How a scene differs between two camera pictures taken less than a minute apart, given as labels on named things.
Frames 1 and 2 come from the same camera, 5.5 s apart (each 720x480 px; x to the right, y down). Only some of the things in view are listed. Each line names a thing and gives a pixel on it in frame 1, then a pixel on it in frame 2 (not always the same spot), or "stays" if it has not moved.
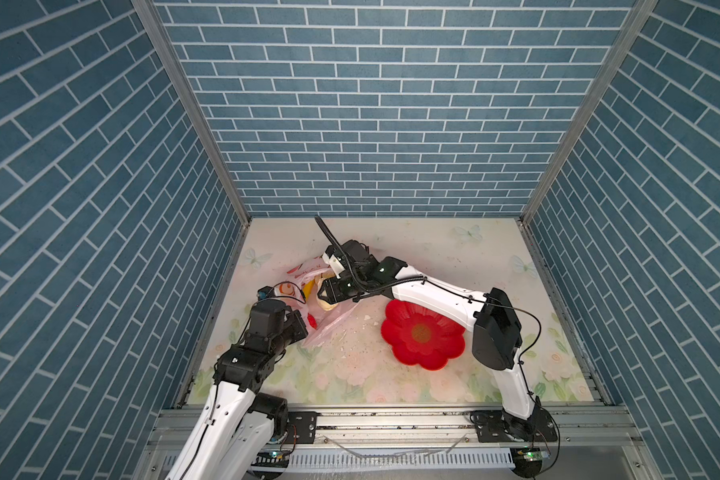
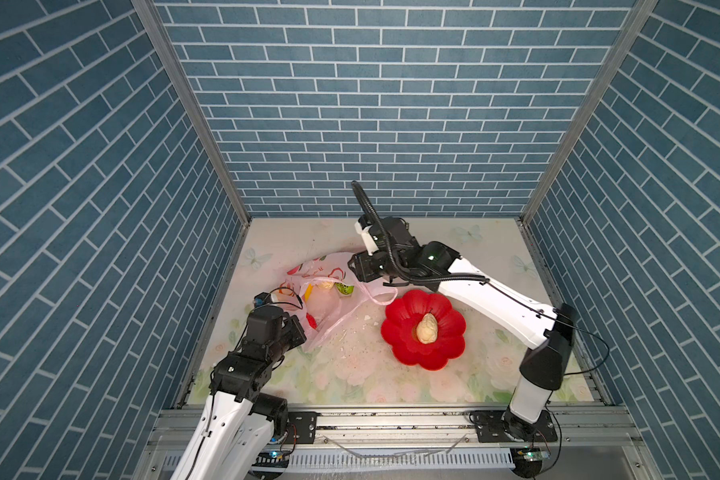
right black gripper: [331, 288] -> [359, 265]
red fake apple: [312, 321] stays
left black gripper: [295, 319] stays
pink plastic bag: [300, 288] stays
